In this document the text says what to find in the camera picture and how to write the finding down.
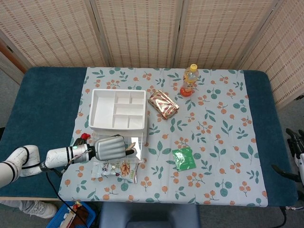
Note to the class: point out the green tea sachet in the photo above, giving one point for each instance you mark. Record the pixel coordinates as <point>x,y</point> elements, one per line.
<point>184,159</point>

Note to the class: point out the blue chair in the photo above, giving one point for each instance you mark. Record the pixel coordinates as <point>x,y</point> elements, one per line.
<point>149,215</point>

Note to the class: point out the orange iced tea bottle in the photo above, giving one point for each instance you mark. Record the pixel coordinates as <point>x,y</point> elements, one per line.
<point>189,79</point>

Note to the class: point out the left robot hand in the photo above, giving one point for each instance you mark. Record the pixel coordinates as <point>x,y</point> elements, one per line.
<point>109,148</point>

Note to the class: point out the teal table cover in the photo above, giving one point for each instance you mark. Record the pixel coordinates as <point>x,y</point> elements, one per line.
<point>42,114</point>

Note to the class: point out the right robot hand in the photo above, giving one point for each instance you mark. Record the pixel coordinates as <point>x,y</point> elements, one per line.
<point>300,164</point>

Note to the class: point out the gold foil snack packet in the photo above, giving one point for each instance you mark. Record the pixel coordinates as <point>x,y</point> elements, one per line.
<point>164,104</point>

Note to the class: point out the white sneaker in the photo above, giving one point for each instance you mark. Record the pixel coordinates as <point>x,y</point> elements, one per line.
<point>42,209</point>

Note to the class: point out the brown wooden door frame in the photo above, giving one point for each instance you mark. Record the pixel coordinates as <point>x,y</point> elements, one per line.
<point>12,55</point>

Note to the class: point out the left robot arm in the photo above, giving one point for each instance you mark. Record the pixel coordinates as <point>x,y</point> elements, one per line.
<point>57,158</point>

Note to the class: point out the woven bamboo folding screen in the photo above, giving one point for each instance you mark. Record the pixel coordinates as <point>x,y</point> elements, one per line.
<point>142,33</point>

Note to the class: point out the white plastic drawer organizer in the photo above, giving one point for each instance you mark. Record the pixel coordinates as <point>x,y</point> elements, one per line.
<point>103,112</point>

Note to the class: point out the clear plastic storage box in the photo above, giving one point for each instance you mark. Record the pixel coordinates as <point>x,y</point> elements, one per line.
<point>140,147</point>

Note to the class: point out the wooden stick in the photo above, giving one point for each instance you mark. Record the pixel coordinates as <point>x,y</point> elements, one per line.
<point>131,145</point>

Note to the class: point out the person beside table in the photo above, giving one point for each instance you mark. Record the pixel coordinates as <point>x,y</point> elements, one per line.
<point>12,203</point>

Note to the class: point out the floral fruit print tablecloth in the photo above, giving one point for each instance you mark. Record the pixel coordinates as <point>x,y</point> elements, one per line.
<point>213,142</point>

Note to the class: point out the blue plastic basket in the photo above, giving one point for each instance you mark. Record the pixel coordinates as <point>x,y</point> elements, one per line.
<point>57,217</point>

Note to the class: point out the silver nut snack bag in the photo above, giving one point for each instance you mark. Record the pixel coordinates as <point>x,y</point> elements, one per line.
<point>118,169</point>

